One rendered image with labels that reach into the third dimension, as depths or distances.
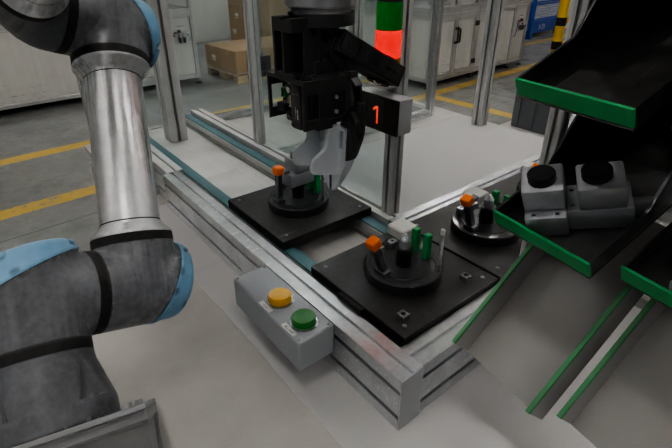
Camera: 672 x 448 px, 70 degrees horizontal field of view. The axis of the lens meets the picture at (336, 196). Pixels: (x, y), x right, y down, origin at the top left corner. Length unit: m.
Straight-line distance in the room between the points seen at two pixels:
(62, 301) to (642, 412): 0.68
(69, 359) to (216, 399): 0.26
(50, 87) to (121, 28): 5.14
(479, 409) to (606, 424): 0.22
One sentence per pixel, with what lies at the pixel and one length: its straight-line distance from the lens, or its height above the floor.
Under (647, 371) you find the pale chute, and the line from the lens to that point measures 0.68.
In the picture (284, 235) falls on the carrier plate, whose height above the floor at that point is 0.97.
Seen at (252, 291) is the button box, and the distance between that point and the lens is 0.86.
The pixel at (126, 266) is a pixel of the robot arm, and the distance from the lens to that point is 0.72.
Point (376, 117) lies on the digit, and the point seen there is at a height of 1.20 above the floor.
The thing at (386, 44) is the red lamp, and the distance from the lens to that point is 0.93.
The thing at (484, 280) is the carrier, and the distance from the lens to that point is 0.90.
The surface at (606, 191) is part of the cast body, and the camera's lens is 0.56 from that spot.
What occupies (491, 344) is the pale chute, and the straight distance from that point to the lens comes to 0.71.
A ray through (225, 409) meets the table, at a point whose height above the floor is 0.86.
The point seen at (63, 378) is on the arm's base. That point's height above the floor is 1.05.
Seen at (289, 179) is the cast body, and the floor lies 1.05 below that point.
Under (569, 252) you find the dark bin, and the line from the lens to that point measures 0.56.
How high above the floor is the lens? 1.49
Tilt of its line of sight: 27 degrees down
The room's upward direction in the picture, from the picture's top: straight up
